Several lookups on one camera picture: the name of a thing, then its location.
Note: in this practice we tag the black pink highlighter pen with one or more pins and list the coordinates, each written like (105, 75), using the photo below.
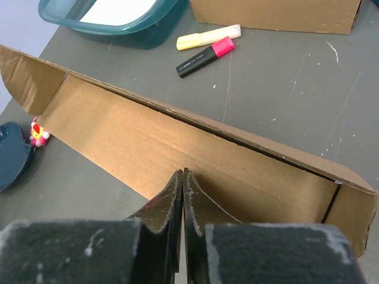
(205, 57)

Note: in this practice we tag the closed brown cardboard box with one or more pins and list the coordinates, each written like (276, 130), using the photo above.
(310, 16)

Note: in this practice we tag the teal plastic bin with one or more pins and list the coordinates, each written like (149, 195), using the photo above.
(136, 24)

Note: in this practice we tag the brown cardboard box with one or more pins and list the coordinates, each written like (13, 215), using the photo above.
(310, 16)
(142, 142)

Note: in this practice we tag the yellow highlighter pen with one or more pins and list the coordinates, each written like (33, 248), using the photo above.
(201, 39)

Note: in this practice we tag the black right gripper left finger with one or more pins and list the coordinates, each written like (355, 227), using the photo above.
(143, 248)

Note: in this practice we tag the white paper sheet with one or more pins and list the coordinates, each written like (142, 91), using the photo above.
(117, 12)

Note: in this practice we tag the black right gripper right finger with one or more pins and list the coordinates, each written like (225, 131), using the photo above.
(221, 249)

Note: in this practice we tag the dark blue patterned pouch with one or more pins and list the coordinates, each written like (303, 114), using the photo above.
(17, 155)

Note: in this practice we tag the pink plush flower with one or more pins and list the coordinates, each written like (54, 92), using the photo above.
(38, 135)

